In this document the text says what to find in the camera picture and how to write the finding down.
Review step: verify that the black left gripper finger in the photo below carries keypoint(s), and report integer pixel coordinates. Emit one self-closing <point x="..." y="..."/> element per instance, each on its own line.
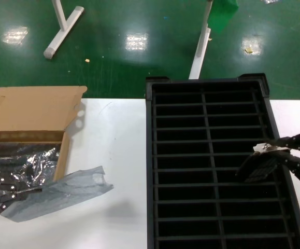
<point x="7" y="186"/>
<point x="2" y="199"/>

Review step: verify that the graphics card with metal bracket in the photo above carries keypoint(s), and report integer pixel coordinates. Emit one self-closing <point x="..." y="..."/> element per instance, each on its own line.
<point x="263" y="166"/>

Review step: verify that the grey antistatic bag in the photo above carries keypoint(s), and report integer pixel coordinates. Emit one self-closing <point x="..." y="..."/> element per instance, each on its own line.
<point x="69" y="186"/>

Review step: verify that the brown cardboard box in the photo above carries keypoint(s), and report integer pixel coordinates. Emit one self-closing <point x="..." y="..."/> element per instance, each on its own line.
<point x="35" y="111"/>

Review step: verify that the black slotted container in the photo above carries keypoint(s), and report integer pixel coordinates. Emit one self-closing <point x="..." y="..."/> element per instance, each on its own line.
<point x="149" y="129"/>

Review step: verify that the white table leg with foot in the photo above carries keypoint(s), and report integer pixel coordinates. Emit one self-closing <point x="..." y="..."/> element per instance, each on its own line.
<point x="199" y="54"/>
<point x="61" y="33"/>

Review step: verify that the crumpled silver wrapper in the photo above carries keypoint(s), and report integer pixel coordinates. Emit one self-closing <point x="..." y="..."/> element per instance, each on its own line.
<point x="269" y="1"/>

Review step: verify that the green tablecloth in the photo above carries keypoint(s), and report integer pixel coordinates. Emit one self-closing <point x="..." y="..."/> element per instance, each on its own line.
<point x="222" y="15"/>

